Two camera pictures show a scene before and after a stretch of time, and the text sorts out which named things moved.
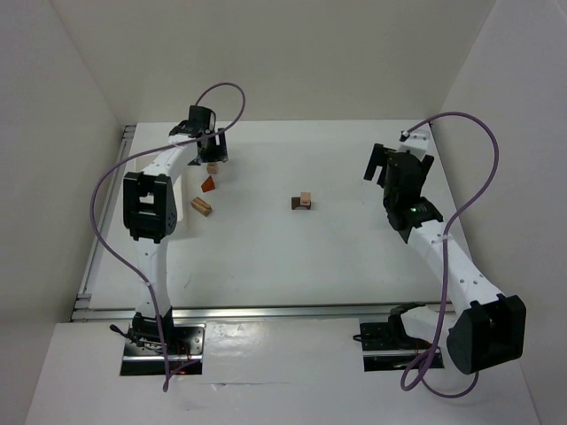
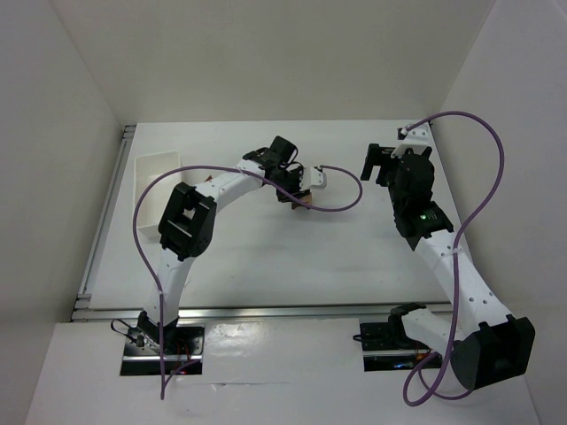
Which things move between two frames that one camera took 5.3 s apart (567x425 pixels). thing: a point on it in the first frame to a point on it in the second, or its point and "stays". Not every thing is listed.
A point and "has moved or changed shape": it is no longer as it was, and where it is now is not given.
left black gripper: x=212 y=151 to x=291 y=188
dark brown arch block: x=296 y=203 stays
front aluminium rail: x=250 y=310 stays
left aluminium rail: x=91 y=268 stays
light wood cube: x=213 y=168 has moved or changed shape
